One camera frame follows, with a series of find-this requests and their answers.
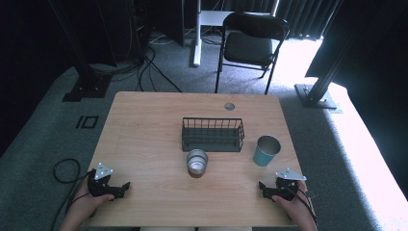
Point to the dark curtain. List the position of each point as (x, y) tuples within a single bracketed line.
[(378, 80)]

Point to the person's left hand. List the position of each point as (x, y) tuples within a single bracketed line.
[(86, 205)]

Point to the black stand with square base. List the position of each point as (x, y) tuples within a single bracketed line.
[(88, 88)]

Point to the black cabinet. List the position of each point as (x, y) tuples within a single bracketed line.
[(168, 19)]

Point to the grey table grommet cap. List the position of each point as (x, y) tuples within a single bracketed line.
[(229, 106)]

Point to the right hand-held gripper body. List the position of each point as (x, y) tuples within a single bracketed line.
[(285, 191)]

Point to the black folding chair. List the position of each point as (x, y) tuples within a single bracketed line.
[(248, 48)]

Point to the person's right hand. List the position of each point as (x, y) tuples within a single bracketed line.
[(296, 208)]

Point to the black metal stand with base plate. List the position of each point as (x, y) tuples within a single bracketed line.
[(316, 97)]

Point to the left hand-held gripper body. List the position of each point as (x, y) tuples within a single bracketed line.
[(99, 187)]

